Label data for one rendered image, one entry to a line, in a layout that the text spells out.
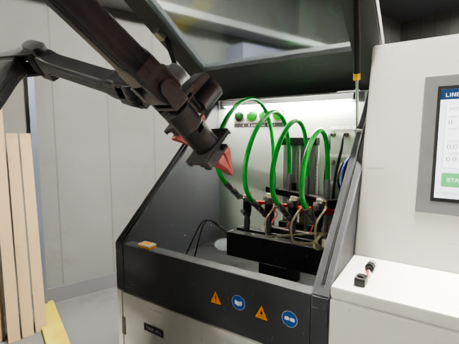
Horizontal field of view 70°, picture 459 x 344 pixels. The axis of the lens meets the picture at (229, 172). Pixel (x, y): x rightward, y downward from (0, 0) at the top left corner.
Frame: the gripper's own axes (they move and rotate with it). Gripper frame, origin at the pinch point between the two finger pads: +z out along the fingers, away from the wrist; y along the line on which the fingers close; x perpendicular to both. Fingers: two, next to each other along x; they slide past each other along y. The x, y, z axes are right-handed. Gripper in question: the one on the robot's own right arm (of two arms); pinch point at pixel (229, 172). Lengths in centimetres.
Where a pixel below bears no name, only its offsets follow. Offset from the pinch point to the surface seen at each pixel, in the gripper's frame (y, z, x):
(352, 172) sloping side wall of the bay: 22.2, 25.6, -12.7
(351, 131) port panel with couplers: 48, 35, 1
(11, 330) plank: -96, 60, 182
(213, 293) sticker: -22.7, 23.7, 8.3
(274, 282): -14.3, 22.8, -8.1
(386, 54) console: 53, 11, -16
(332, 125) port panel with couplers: 48, 33, 7
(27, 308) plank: -82, 60, 184
